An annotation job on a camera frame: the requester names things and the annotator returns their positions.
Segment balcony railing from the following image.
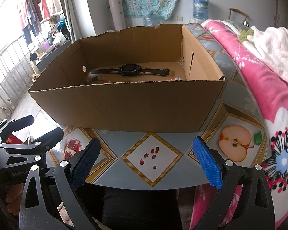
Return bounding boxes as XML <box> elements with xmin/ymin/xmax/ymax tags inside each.
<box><xmin>0</xmin><ymin>38</ymin><xmax>39</xmax><ymax>120</ymax></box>

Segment brown cardboard box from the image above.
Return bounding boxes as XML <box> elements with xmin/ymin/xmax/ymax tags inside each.
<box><xmin>28</xmin><ymin>24</ymin><xmax>226</xmax><ymax>133</ymax></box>

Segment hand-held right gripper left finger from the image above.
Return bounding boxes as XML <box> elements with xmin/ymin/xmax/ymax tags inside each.
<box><xmin>19</xmin><ymin>137</ymin><xmax>102</xmax><ymax>230</ymax></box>

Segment pink floral blanket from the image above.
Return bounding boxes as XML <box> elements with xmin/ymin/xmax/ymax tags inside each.
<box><xmin>190</xmin><ymin>20</ymin><xmax>288</xmax><ymax>230</ymax></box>

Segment green plush cloth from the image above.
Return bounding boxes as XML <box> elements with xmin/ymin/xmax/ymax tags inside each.
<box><xmin>238</xmin><ymin>26</ymin><xmax>255</xmax><ymax>41</ymax></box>

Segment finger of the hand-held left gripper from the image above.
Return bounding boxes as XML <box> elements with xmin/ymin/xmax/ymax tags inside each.
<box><xmin>0</xmin><ymin>115</ymin><xmax>34</xmax><ymax>142</ymax></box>
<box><xmin>0</xmin><ymin>127</ymin><xmax>64</xmax><ymax>160</ymax></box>

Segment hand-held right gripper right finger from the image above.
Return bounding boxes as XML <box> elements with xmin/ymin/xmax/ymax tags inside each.
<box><xmin>192</xmin><ymin>136</ymin><xmax>275</xmax><ymax>230</ymax></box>

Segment person's black trousers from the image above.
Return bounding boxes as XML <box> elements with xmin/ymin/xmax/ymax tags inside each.
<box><xmin>96</xmin><ymin>187</ymin><xmax>183</xmax><ymax>230</ymax></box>

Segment pink white teal bead bracelet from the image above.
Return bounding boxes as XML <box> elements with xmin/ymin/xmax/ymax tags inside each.
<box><xmin>82</xmin><ymin>75</ymin><xmax>112</xmax><ymax>85</ymax></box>

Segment pile of clothes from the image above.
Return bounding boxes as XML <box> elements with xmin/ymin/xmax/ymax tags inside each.
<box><xmin>47</xmin><ymin>20</ymin><xmax>71</xmax><ymax>46</ymax></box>

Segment white fleece blanket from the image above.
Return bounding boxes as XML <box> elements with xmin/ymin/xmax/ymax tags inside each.
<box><xmin>242</xmin><ymin>26</ymin><xmax>288</xmax><ymax>89</ymax></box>

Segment black wrist watch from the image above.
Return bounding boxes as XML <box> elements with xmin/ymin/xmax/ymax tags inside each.
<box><xmin>90</xmin><ymin>63</ymin><xmax>170</xmax><ymax>77</ymax></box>

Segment clear water bottle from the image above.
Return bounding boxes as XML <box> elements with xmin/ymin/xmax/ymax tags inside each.
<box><xmin>144</xmin><ymin>14</ymin><xmax>164</xmax><ymax>27</ymax></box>

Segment blue water jug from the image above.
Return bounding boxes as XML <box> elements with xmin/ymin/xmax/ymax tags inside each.
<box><xmin>192</xmin><ymin>0</ymin><xmax>210</xmax><ymax>24</ymax></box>

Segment person's left hand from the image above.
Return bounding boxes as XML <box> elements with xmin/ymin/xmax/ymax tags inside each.
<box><xmin>4</xmin><ymin>184</ymin><xmax>23</xmax><ymax>217</ymax></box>

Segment hanging clothes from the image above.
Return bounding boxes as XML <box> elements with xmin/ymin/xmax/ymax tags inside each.
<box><xmin>19</xmin><ymin>0</ymin><xmax>51</xmax><ymax>45</ymax></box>

